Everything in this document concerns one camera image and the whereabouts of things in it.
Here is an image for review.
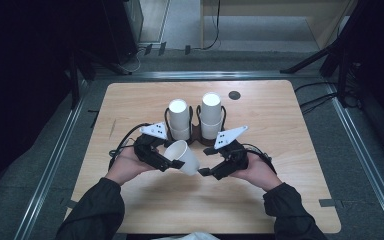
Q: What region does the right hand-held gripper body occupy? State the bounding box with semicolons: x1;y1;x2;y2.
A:
209;125;250;181

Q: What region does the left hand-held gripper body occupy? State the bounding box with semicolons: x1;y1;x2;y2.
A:
133;121;178;173

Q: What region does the single white paper cup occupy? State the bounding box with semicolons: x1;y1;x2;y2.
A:
162;139;201;177

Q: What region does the brown wooden cup holder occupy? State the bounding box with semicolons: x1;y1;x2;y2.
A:
163;104;228;147

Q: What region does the stack of white paper cups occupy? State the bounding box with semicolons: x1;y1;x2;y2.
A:
167;98;192;141
200;92;223;141

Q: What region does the person's left hand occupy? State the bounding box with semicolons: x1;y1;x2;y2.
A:
104;145;158;187

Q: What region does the person's right hand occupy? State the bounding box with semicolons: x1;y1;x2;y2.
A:
230;151;283;193

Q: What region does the white cloth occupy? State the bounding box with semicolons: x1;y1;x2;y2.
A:
152;231;220;240

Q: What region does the black metal stand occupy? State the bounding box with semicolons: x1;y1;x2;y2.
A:
66;46;132;110

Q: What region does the grey tape patch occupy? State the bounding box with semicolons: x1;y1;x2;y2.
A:
318;198;345;209

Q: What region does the black tripod stand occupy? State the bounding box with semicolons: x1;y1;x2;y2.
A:
279;0;365;109

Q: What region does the black cabinet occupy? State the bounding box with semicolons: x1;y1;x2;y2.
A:
101;0;145;66

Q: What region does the dark curtain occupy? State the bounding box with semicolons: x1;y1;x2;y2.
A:
0;0;81;228

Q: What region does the light wooden furniture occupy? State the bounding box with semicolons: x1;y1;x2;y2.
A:
199;0;360;51

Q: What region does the left hand-held gripper cable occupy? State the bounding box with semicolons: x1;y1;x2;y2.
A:
107;122;152;172

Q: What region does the hand-held gripper cable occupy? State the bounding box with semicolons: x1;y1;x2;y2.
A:
241;142;278;175
107;122;152;172

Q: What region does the right hand-held gripper cable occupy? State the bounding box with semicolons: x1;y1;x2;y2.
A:
241;142;278;175

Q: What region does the metal floor rail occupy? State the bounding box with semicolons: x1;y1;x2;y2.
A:
12;95;88;240
92;70;328;81
325;82;384;240

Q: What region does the white floor cable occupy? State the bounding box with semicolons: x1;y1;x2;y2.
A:
125;47;143;73

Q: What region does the black floor cable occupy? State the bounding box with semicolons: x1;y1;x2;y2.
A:
293;81;330;93
299;92;338;115

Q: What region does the black hanging cable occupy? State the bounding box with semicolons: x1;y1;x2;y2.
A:
202;0;222;51

